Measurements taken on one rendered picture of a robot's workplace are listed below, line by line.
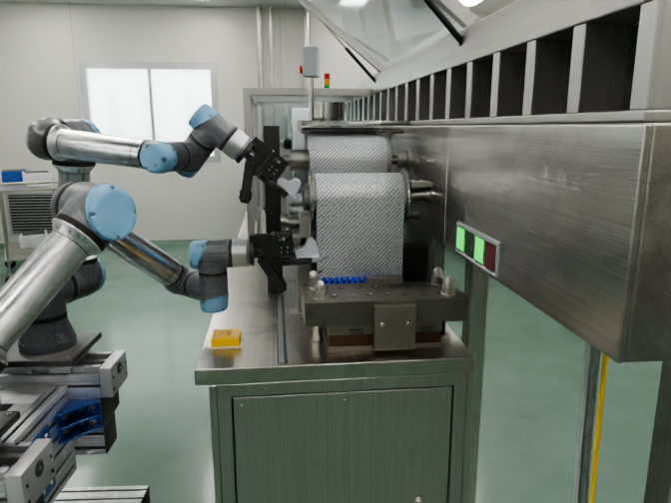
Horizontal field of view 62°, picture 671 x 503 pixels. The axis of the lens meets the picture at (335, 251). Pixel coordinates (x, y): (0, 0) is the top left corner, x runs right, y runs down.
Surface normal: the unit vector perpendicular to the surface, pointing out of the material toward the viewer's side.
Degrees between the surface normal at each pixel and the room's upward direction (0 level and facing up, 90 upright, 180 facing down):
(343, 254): 90
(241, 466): 90
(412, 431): 90
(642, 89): 90
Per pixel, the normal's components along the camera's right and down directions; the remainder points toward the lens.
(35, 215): 0.11, 0.22
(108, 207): 0.84, 0.03
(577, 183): -0.99, 0.03
